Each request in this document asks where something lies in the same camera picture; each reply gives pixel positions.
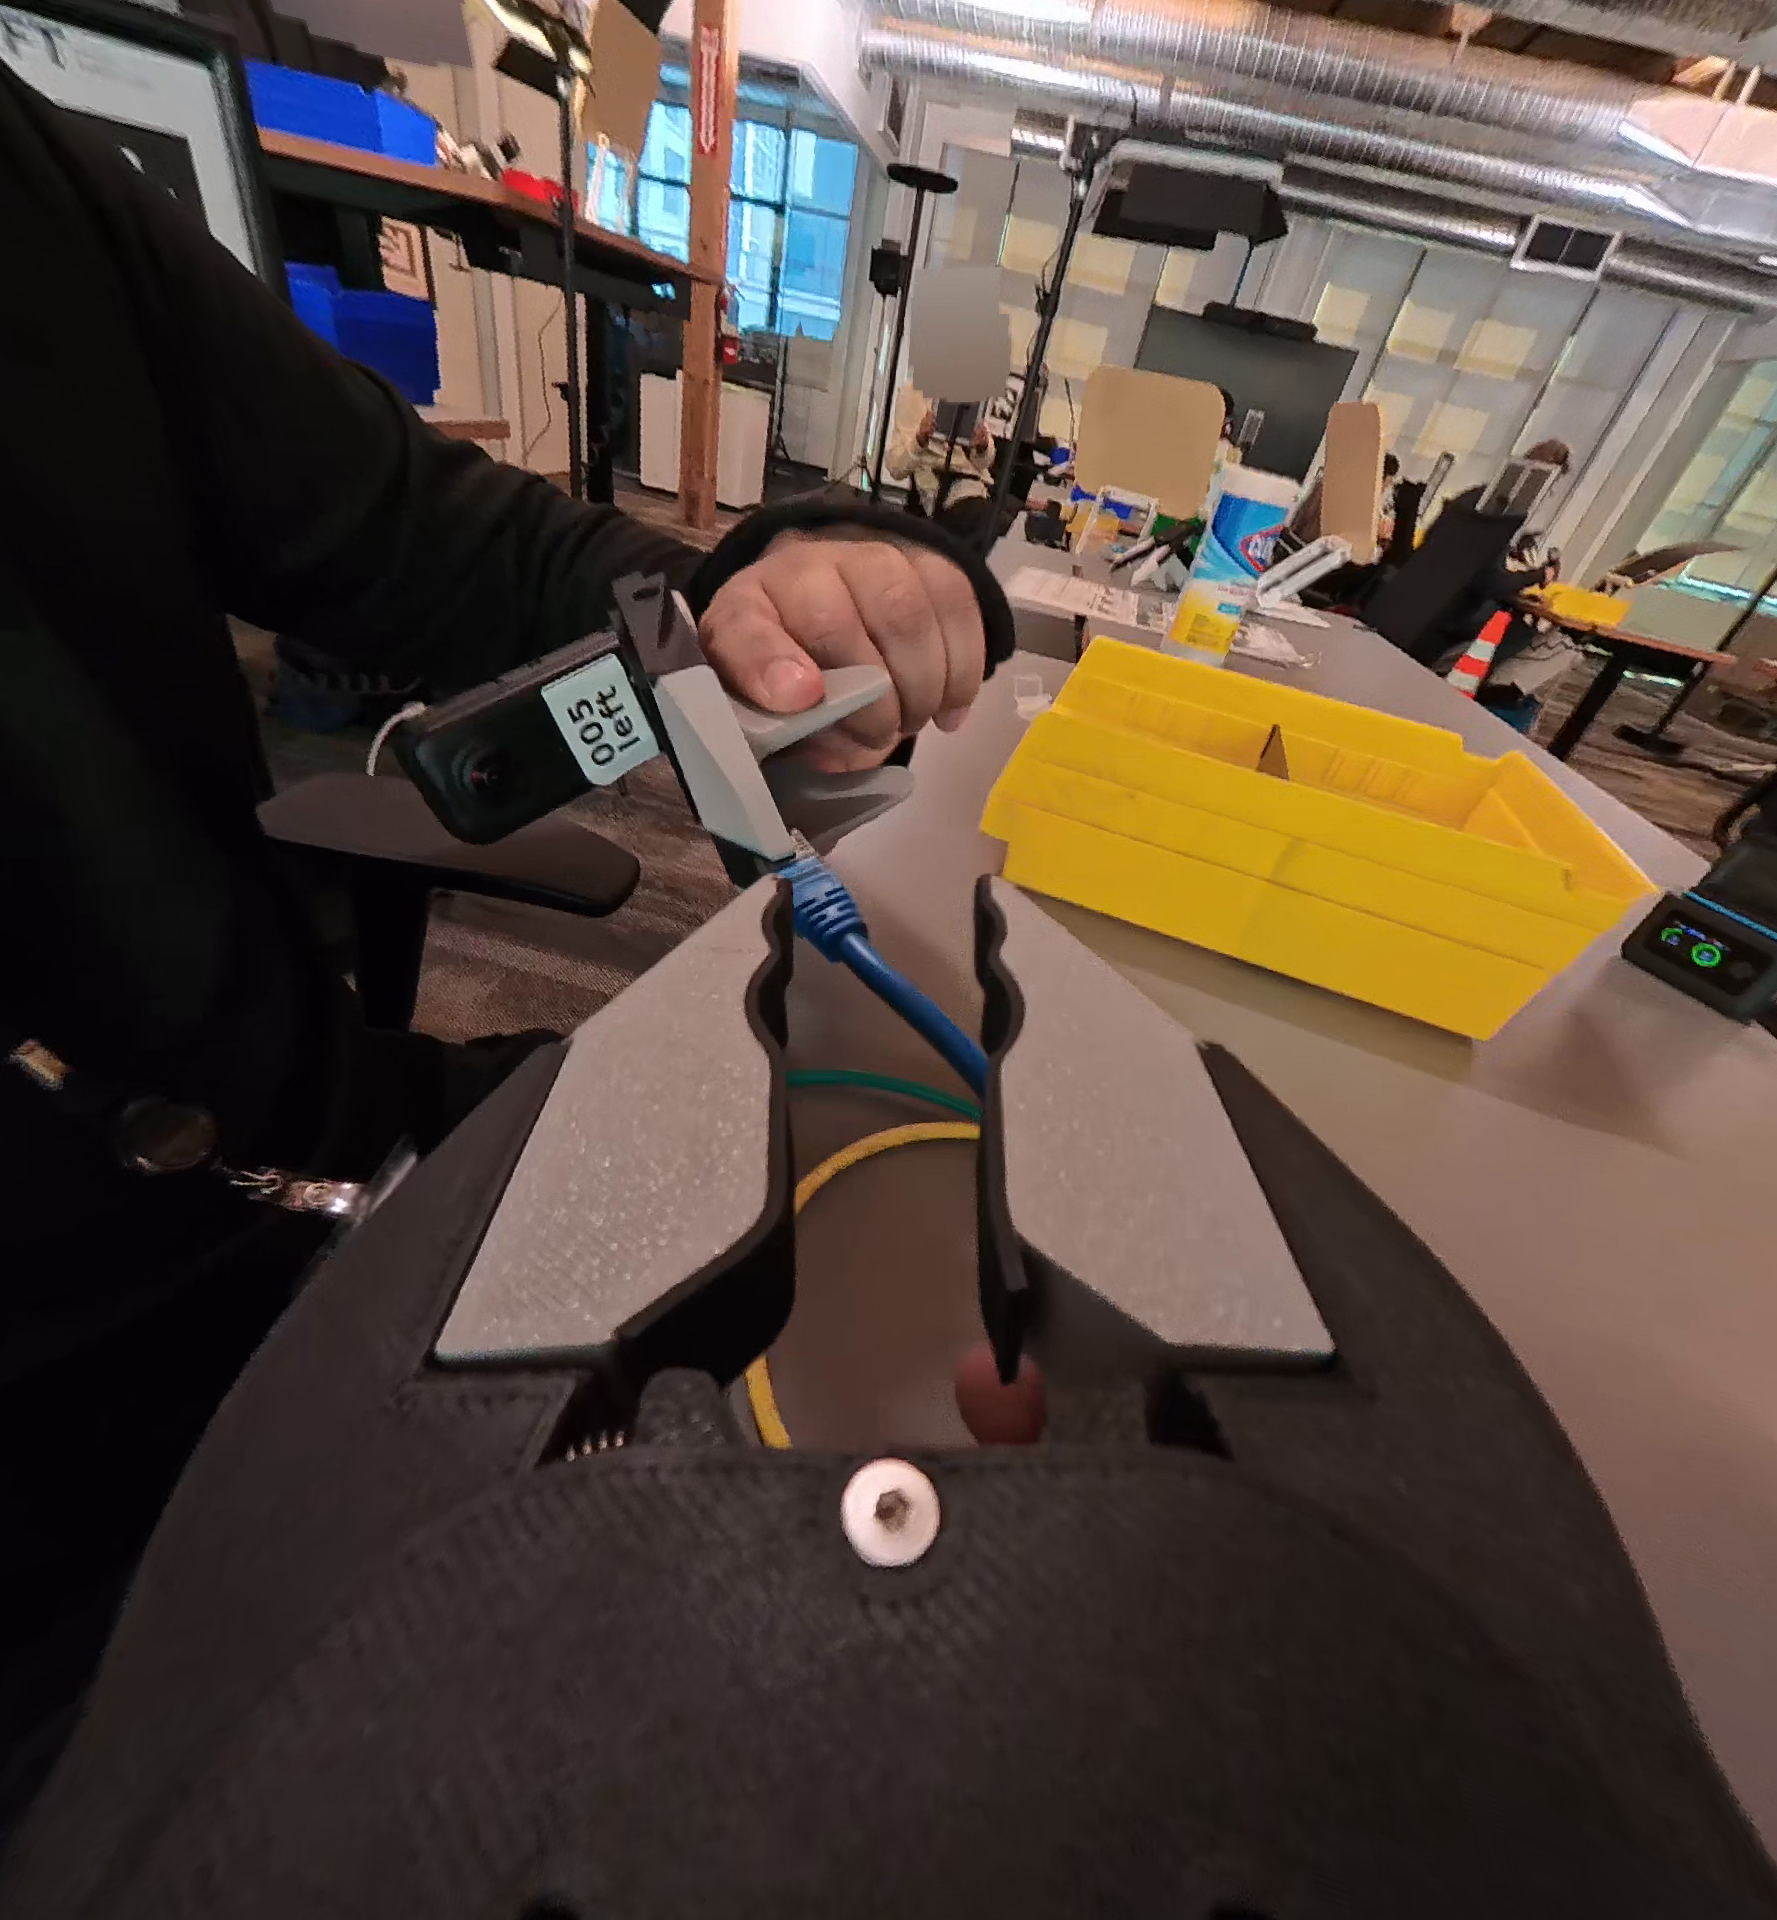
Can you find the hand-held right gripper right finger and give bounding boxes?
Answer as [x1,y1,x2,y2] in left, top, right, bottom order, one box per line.
[970,872,1343,1389]

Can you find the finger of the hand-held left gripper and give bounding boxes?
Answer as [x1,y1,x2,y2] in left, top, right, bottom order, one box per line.
[657,699,800,890]

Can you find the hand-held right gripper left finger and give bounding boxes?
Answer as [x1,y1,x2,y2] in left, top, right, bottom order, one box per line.
[432,880,800,1389]

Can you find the blue ethernet cable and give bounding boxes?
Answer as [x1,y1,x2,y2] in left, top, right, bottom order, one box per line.
[773,845,996,1102]

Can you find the yellow ethernet cable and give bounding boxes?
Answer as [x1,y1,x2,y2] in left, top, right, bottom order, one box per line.
[749,1124,985,1452]

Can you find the green ethernet cable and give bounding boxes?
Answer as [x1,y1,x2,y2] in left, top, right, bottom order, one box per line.
[788,1068,985,1124]

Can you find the yellow plastic bin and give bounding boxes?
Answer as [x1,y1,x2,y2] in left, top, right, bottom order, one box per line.
[979,637,1659,1041]

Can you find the person's left forearm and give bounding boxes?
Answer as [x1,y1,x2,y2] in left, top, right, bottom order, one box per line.
[215,301,1020,723]

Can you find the person's left hand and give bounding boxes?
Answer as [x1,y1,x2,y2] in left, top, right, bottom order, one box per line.
[691,533,988,770]

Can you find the black chair armrest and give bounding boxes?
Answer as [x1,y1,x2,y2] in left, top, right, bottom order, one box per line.
[260,782,641,920]

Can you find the printed papers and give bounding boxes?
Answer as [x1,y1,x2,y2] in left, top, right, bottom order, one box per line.
[998,563,1182,637]

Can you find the person's torso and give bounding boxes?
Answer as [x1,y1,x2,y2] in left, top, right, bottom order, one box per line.
[0,17,428,1882]

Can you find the blue storage bin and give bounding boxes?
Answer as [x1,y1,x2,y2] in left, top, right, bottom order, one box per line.
[242,60,444,169]
[283,264,444,408]

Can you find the badge reel with clip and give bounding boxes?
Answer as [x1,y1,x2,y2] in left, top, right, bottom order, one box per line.
[10,1036,371,1220]

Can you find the tan divider board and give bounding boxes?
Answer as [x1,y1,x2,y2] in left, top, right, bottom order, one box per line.
[1076,367,1230,501]
[1325,403,1386,561]

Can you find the wipes canister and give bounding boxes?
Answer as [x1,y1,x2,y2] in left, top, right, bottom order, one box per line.
[1163,461,1301,666]

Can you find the white laptop stand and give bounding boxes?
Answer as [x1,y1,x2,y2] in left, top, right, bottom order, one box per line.
[1254,533,1353,612]

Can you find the black charging case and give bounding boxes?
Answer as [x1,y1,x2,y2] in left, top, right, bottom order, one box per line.
[1626,839,1777,1024]

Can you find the black display screen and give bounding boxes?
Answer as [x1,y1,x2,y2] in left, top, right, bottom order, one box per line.
[1136,305,1358,481]

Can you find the white framed sign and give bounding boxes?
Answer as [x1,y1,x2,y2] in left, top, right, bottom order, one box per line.
[0,0,288,297]

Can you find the black softbox light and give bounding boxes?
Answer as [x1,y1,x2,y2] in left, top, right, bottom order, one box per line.
[1093,158,1288,252]

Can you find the wooden post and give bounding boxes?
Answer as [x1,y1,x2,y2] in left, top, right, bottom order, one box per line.
[680,0,741,527]

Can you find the silver air duct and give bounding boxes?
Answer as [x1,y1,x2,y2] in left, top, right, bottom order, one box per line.
[856,0,1777,289]

